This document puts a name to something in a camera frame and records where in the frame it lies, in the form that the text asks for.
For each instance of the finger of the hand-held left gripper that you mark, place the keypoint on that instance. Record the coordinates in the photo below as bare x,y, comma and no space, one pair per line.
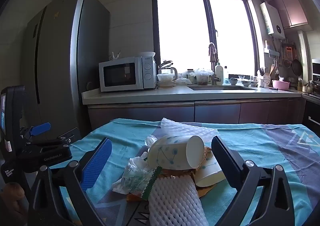
70,137
40,128

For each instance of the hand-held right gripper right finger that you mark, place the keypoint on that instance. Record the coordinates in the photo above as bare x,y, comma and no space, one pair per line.
225,161

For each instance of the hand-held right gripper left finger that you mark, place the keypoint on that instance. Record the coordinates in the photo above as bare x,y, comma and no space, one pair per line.
97,163

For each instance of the blue-dotted white paper cup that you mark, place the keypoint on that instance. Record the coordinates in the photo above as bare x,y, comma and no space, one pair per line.
210,173
170,150

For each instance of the white tissue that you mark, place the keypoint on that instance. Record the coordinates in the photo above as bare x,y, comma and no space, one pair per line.
150,142

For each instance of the person's left hand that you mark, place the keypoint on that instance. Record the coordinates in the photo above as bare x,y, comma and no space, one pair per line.
12,198

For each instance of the printed teal tablecloth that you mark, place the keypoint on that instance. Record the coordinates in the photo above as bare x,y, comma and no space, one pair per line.
250,140

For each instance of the flattened gold wrapper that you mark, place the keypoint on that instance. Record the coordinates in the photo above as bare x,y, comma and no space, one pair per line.
207,190

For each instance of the clear plastic wrapper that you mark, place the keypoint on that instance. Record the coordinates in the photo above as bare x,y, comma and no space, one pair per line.
132,176

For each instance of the dark lower cabinets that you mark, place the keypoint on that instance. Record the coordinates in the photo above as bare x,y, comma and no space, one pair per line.
217,113

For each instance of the white foam sheet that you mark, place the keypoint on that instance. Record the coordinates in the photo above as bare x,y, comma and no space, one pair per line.
180,128

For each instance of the green serrated wrapper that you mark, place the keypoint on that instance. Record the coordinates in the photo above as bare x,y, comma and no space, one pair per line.
150,186

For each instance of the white foam net sleeve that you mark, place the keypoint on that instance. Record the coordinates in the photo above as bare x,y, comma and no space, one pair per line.
175,201

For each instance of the silver refrigerator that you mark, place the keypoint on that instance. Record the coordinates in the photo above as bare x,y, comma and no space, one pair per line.
62,65

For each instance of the small dark bowl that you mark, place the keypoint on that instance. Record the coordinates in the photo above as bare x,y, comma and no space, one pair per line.
233,81

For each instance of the white microwave oven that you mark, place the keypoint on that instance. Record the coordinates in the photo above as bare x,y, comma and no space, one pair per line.
120,74

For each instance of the patterned ceramic bowl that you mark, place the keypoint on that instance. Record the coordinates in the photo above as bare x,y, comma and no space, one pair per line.
248,83

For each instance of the clear slim bottle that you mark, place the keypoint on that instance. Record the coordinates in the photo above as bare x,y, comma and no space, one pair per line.
226,75

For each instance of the kitchen knife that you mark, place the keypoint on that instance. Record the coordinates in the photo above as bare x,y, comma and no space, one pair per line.
270,88

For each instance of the clear bag of food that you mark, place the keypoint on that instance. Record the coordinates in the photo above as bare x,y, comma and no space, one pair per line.
203,77

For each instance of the white soap bottle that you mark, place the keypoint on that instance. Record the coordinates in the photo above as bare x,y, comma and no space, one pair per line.
219,73

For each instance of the white plastic bag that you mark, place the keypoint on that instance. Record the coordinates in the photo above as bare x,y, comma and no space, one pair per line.
183,81

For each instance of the glass jar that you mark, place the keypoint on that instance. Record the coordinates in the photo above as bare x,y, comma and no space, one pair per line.
190,75

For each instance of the pale kitchen counter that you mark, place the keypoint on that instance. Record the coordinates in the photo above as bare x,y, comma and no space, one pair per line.
162,93

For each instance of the white slotted spatula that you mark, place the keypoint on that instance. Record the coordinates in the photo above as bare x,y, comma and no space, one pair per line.
267,78

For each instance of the pink mixing bowl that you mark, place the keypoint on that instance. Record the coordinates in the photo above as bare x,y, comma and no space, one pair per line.
280,85

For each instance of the stacked plastic containers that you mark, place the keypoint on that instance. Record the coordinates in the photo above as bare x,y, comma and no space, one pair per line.
165,80

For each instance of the metal faucet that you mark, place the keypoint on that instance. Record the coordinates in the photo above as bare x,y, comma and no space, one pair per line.
212,60

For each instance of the glass kettle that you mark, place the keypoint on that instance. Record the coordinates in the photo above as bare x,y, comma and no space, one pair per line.
168,69

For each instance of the white bowl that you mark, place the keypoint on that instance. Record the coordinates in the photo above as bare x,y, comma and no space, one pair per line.
147,54

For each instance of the stove with pots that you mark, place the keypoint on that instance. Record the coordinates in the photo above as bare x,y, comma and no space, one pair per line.
312,88

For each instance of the hanging dark pan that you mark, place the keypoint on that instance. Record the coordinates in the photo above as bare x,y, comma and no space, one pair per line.
297,67

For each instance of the hanging strainer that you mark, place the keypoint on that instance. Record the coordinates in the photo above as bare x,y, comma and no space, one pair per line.
288,60

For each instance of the dark-framed window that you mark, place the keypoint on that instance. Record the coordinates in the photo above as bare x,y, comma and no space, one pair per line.
185,28

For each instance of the white water heater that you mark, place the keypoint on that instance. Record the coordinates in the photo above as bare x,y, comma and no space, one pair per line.
272,20

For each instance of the pink upper cabinet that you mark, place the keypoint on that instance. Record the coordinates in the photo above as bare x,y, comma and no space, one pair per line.
292,8

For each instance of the white wall shelf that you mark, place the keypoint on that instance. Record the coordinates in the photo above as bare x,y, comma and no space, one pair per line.
271,52

